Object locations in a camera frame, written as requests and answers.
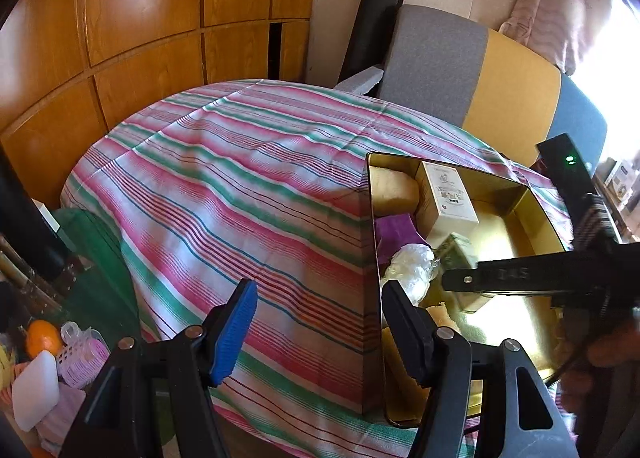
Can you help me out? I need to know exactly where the gold tin box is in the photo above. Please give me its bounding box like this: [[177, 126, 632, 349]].
[[366, 152, 573, 429]]

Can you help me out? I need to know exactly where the black rolled mat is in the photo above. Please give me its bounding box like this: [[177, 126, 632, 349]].
[[337, 0, 403, 86]]

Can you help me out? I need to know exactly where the orange fruit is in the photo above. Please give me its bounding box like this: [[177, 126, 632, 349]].
[[26, 320, 63, 358]]

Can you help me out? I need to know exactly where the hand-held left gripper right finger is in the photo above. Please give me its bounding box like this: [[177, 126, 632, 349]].
[[381, 280, 573, 458]]

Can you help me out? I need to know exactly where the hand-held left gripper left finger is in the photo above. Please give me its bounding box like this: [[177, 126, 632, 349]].
[[60, 279, 258, 458]]

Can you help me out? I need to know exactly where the wooden wardrobe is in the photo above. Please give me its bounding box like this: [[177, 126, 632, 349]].
[[0, 0, 321, 209]]

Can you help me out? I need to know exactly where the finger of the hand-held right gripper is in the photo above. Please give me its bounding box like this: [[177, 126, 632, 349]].
[[441, 248, 608, 299]]

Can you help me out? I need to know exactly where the pink hair roller pack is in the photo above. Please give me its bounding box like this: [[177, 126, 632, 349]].
[[57, 322, 111, 389]]

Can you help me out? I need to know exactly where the pink cloth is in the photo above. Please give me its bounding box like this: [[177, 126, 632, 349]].
[[37, 383, 88, 456]]

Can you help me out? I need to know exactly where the grey yellow blue chair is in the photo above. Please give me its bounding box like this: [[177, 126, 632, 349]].
[[334, 4, 608, 173]]

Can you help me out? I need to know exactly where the white carton box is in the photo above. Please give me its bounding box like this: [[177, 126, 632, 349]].
[[415, 161, 480, 246]]

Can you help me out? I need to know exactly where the white soap block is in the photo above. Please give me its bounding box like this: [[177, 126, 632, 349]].
[[12, 350, 61, 429]]

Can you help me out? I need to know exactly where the striped tablecloth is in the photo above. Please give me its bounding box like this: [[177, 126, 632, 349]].
[[60, 79, 576, 458]]

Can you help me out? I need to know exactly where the green printed packet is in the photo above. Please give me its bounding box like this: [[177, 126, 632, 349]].
[[432, 233, 496, 313]]

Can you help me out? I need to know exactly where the person's right hand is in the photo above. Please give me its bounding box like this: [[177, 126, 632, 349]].
[[560, 310, 640, 439]]

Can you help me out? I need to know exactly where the white product box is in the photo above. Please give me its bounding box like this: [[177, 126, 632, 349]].
[[607, 160, 633, 199]]

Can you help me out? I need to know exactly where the purple packet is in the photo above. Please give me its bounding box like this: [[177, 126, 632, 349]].
[[376, 215, 426, 263]]

